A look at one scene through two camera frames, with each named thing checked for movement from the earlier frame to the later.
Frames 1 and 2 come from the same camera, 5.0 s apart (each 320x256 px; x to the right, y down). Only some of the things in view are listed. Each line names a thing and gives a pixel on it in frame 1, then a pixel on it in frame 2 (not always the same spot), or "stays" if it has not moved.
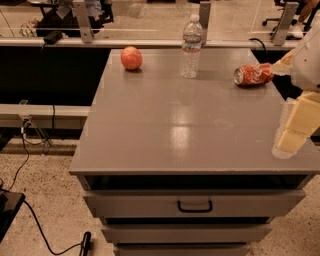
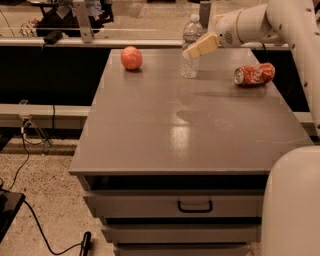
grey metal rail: [146, 42] stays
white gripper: [307, 66] → [226, 29]
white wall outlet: [27, 121] stays
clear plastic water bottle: [191, 48] stays
